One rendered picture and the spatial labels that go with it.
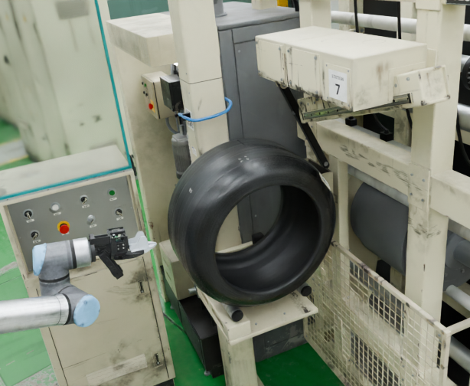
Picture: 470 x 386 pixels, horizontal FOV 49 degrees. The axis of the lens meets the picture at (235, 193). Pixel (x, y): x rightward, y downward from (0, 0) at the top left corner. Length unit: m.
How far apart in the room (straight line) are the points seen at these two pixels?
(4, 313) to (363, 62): 1.13
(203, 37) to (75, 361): 1.61
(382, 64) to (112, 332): 1.76
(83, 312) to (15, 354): 2.00
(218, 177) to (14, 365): 2.17
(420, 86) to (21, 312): 1.19
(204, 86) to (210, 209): 0.51
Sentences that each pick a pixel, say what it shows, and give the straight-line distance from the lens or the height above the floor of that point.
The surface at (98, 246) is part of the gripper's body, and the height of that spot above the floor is 1.28.
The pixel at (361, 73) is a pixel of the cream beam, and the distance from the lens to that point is 1.44.
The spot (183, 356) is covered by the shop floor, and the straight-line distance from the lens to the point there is 3.12.
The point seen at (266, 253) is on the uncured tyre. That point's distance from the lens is 2.10.
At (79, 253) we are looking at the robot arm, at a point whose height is 1.29.
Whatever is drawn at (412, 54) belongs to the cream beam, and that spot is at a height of 1.76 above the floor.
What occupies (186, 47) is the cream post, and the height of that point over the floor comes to 1.78.
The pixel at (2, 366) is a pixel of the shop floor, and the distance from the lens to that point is 3.49.
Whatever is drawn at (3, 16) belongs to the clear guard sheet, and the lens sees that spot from 2.10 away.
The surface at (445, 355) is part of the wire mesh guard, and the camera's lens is 1.73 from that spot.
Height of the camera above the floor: 2.07
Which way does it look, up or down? 25 degrees down
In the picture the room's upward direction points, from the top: 7 degrees counter-clockwise
